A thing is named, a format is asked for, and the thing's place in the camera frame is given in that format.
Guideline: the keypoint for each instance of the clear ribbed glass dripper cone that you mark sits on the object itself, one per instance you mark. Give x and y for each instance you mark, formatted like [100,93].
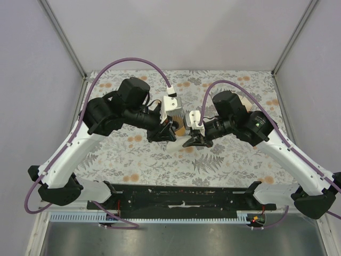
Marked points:
[177,122]

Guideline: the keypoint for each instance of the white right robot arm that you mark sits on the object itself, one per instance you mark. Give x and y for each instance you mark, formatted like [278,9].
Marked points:
[315,190]

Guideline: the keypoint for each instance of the floral patterned table mat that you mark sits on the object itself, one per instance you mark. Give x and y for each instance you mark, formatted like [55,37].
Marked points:
[127,157]

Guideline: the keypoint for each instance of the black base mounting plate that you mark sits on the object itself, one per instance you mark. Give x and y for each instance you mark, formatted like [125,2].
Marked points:
[174,202]

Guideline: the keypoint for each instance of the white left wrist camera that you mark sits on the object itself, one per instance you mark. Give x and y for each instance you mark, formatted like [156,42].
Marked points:
[171,105]

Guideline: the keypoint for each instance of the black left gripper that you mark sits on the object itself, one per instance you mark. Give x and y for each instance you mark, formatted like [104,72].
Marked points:
[163,132]

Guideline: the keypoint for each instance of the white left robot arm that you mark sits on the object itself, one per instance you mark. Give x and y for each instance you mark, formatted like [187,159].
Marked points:
[128,105]

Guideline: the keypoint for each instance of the white paper coffee filter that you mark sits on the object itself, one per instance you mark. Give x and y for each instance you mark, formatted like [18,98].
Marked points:
[177,145]

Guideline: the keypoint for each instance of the orange black coffee filter box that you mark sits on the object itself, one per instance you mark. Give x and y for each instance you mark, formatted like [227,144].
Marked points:
[248,105]

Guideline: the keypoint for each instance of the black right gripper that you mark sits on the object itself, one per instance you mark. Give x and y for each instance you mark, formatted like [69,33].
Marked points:
[197,138]

